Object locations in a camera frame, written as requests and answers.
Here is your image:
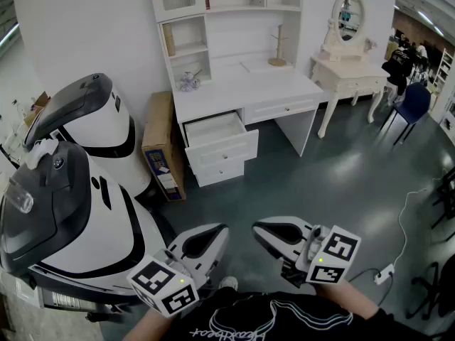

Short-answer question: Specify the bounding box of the clear plastic bottle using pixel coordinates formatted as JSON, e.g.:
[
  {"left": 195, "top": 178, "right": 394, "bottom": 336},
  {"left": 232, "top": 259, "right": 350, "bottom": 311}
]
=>
[{"left": 6, "top": 179, "right": 35, "bottom": 215}]

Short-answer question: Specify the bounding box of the long brown cardboard box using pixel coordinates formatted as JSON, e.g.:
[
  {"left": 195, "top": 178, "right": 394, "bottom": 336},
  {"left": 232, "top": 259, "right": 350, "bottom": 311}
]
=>
[{"left": 141, "top": 90, "right": 187, "bottom": 202}]

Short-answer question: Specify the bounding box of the small brown cardboard box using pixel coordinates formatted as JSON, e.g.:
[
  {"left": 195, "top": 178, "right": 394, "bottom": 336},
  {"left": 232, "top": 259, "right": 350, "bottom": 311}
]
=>
[{"left": 23, "top": 91, "right": 52, "bottom": 127}]

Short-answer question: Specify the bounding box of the person's black printed shirt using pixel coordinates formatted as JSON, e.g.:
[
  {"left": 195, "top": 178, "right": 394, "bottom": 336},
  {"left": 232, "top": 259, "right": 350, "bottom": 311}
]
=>
[{"left": 170, "top": 286, "right": 455, "bottom": 341}]

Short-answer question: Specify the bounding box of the person's white sneaker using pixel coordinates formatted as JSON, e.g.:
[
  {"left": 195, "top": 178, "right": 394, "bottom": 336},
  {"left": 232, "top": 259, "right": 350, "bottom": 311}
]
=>
[{"left": 218, "top": 276, "right": 239, "bottom": 293}]

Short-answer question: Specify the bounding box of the blue chair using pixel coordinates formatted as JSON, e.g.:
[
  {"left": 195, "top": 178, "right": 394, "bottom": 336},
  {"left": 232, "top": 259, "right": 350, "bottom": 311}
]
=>
[{"left": 380, "top": 82, "right": 433, "bottom": 147}]

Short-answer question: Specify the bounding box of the white shelf rack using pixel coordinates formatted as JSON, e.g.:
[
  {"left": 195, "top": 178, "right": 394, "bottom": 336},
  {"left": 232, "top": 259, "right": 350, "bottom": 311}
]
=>
[{"left": 432, "top": 48, "right": 455, "bottom": 88}]

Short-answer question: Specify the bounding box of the oval cream vanity mirror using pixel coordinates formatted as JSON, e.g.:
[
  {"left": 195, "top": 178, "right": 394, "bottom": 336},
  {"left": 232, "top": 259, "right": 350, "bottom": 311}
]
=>
[{"left": 319, "top": 0, "right": 375, "bottom": 63}]

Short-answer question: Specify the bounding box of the white power strip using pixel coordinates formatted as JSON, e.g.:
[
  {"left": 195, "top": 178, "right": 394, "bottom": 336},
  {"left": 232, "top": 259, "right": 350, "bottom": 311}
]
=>
[{"left": 373, "top": 263, "right": 397, "bottom": 286}]

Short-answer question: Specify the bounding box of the tan book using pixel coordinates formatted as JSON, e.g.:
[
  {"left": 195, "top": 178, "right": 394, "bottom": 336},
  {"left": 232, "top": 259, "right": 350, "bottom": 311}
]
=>
[{"left": 162, "top": 23, "right": 177, "bottom": 58}]

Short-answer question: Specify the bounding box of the black office chair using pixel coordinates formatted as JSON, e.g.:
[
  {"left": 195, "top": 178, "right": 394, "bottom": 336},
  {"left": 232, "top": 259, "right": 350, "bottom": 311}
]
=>
[{"left": 408, "top": 257, "right": 455, "bottom": 321}]

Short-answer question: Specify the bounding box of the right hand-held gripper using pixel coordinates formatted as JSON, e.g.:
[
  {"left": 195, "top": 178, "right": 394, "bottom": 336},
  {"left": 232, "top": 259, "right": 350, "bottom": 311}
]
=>
[{"left": 252, "top": 216, "right": 362, "bottom": 287}]

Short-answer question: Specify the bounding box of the white desk hutch shelf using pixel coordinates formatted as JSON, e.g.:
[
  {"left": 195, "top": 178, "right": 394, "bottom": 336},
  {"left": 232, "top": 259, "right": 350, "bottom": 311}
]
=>
[{"left": 148, "top": 0, "right": 306, "bottom": 92}]

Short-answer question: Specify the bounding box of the cream vanity table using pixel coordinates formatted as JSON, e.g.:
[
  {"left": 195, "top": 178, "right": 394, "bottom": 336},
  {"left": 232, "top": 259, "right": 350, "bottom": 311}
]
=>
[{"left": 309, "top": 54, "right": 391, "bottom": 139}]

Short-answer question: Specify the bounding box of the purple flower bunch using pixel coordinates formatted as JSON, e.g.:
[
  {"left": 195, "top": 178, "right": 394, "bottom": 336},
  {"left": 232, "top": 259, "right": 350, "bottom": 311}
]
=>
[{"left": 179, "top": 69, "right": 203, "bottom": 92}]

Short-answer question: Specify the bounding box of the person's right forearm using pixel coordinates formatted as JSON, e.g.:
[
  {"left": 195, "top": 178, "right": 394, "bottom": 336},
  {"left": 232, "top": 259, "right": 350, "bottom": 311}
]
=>
[{"left": 315, "top": 281, "right": 380, "bottom": 320}]

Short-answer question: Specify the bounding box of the white and black robot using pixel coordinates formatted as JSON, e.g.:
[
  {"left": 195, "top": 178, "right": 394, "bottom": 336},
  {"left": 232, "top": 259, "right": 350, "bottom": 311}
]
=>
[
  {"left": 23, "top": 72, "right": 153, "bottom": 197},
  {"left": 0, "top": 140, "right": 175, "bottom": 314}
]

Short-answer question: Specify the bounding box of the wooden mug tree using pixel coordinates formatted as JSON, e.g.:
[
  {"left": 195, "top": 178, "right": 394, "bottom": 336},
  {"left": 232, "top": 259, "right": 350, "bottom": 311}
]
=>
[{"left": 267, "top": 24, "right": 288, "bottom": 67}]

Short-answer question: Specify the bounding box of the black metal stand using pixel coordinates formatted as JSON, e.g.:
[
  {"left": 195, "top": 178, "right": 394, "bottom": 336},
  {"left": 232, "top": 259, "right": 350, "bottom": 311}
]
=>
[{"left": 432, "top": 167, "right": 455, "bottom": 230}]

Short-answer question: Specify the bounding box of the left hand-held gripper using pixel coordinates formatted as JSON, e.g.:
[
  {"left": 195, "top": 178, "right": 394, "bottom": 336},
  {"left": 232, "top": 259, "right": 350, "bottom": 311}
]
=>
[{"left": 127, "top": 223, "right": 230, "bottom": 318}]

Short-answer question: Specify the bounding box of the white crumpled cloth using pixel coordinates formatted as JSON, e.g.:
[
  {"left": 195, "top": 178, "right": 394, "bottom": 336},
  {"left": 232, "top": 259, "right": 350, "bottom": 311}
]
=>
[{"left": 26, "top": 139, "right": 58, "bottom": 170}]

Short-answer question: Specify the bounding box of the person's left forearm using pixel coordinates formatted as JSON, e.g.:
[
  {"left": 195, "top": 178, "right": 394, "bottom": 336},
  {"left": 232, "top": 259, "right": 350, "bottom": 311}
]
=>
[{"left": 122, "top": 306, "right": 171, "bottom": 341}]

